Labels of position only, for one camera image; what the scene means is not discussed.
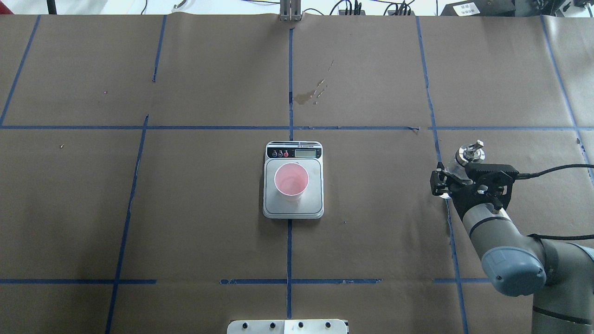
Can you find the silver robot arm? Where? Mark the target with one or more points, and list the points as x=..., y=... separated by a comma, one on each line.
x=557, y=271

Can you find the digital kitchen scale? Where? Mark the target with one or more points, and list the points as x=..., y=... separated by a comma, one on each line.
x=310, y=155

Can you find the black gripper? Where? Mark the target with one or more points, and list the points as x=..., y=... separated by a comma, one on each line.
x=458, y=189

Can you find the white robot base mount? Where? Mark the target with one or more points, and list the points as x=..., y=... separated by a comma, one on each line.
x=289, y=326

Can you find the pink paper cup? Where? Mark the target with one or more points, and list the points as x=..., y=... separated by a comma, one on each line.
x=291, y=180

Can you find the aluminium frame post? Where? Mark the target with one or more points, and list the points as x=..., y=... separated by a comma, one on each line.
x=290, y=10

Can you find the glass sauce bottle metal spout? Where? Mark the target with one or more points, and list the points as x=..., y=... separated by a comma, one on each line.
x=465, y=155

